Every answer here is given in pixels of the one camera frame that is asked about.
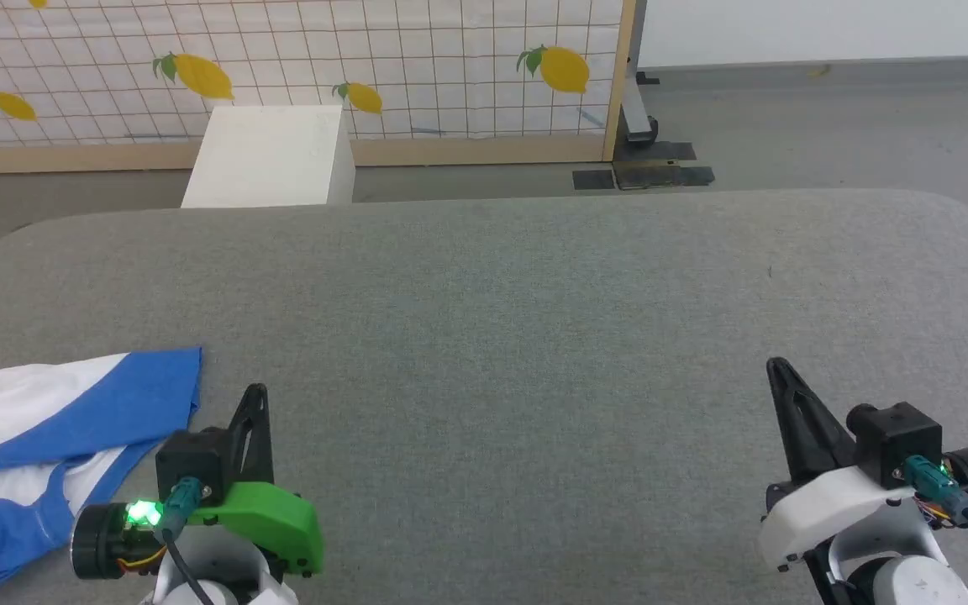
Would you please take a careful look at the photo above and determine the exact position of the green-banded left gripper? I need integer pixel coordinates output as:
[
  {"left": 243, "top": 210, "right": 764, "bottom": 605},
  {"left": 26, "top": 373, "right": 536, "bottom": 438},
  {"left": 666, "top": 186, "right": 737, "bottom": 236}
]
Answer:
[{"left": 72, "top": 385, "right": 325, "bottom": 605}]

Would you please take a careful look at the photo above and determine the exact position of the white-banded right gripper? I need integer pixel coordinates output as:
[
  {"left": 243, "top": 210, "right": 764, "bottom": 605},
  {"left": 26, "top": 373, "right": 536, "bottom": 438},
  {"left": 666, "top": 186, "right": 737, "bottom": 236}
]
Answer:
[{"left": 759, "top": 358, "right": 968, "bottom": 605}]

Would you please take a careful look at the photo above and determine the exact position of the white and blue shirt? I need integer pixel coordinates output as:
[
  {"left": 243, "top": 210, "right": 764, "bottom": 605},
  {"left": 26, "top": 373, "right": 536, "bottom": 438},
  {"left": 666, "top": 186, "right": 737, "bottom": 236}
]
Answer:
[{"left": 0, "top": 346, "right": 203, "bottom": 600}]

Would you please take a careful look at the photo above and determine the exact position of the wide dark floor mat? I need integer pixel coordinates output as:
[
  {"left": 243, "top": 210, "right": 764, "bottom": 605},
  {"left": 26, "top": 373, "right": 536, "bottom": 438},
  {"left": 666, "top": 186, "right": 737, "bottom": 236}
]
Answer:
[{"left": 613, "top": 160, "right": 716, "bottom": 191}]

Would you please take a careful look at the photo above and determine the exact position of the dark grey floor plate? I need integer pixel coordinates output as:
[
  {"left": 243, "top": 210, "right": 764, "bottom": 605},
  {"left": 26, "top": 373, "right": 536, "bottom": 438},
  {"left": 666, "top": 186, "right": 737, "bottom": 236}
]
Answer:
[{"left": 615, "top": 141, "right": 697, "bottom": 163}]

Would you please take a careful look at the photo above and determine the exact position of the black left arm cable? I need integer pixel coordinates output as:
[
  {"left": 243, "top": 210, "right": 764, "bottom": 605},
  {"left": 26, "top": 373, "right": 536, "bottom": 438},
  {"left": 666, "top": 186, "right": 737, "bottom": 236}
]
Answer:
[{"left": 158, "top": 476, "right": 218, "bottom": 605}]

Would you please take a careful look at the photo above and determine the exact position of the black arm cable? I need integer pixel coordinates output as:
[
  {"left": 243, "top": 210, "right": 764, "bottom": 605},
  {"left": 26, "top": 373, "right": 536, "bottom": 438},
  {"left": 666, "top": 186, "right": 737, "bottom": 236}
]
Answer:
[
  {"left": 158, "top": 476, "right": 218, "bottom": 605},
  {"left": 902, "top": 456, "right": 968, "bottom": 579}
]

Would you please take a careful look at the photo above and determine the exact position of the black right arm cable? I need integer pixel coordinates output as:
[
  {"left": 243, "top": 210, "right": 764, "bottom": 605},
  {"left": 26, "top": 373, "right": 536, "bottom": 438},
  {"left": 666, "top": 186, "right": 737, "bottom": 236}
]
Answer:
[{"left": 902, "top": 456, "right": 968, "bottom": 579}]

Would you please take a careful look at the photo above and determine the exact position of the white box pedestal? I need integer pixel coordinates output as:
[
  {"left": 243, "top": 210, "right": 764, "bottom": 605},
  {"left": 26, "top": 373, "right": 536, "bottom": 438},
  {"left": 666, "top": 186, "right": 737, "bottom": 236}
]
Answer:
[{"left": 181, "top": 105, "right": 357, "bottom": 208}]

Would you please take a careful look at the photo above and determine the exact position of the lemon-print panel with wooden frame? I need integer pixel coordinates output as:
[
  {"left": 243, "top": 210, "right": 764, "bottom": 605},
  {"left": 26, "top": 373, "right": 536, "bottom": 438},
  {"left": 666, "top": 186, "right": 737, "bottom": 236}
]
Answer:
[{"left": 0, "top": 0, "right": 639, "bottom": 176}]

